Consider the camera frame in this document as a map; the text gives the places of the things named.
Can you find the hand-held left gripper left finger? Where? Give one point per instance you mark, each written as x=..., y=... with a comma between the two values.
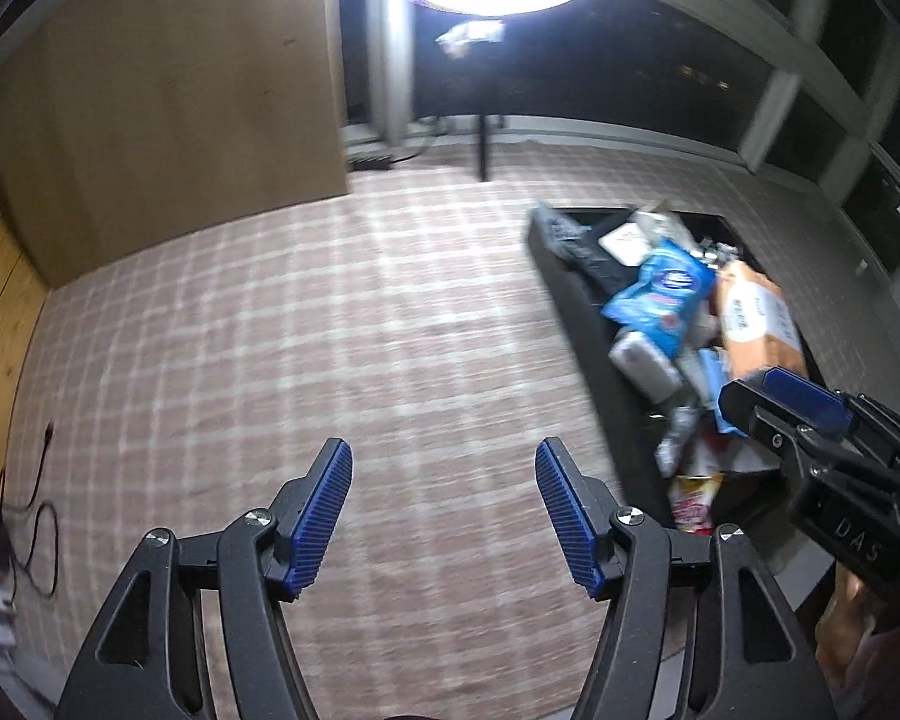
x=319, y=517

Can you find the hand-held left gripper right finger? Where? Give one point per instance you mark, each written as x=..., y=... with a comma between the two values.
x=566, y=517

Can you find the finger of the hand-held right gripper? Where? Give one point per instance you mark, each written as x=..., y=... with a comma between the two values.
x=806, y=394
x=757, y=412

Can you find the black storage box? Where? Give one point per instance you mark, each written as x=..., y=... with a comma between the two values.
x=592, y=330

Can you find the black packet with white label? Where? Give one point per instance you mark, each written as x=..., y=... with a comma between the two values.
x=570, y=236

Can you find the person's right hand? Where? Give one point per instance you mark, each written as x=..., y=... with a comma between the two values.
x=844, y=630

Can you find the orange cardboard parcel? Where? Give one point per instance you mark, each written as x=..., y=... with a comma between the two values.
x=761, y=322

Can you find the red yellow snack packet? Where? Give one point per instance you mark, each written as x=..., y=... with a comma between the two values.
x=694, y=502

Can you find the white tissue pack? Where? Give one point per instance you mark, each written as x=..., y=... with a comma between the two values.
x=645, y=364

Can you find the blue plastic packet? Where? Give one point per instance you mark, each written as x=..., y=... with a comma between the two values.
x=664, y=296

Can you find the pink plaid rug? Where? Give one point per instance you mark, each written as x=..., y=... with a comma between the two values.
x=307, y=330

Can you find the black power strip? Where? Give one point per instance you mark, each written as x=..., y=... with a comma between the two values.
x=371, y=161

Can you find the pine wood panel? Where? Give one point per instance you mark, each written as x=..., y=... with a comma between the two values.
x=0, y=330

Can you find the light wooden cabinet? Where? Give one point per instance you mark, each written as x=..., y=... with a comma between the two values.
x=180, y=105

